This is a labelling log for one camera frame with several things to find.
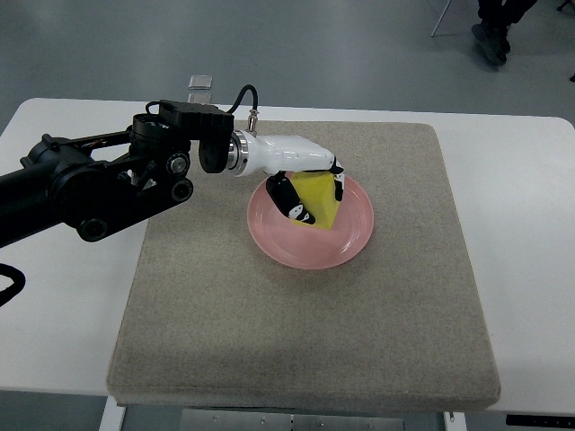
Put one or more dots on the beige fabric mat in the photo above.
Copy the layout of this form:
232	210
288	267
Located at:
211	321

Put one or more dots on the white table frame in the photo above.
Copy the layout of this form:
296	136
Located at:
113	418

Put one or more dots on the metal chair leg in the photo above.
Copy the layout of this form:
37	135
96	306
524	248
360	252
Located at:
441	18

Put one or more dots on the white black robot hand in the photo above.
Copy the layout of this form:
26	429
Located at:
277	155

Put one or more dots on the clear floor socket cover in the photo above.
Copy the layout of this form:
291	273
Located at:
199	88

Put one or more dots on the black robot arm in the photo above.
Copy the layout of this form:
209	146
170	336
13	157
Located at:
100	185

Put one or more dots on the yellow foam block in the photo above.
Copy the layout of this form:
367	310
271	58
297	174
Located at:
316	191

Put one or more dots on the person's dark shoes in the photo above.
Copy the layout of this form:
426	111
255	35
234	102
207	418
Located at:
491	33

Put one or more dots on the pink plate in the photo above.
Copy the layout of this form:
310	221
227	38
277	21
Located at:
303	247

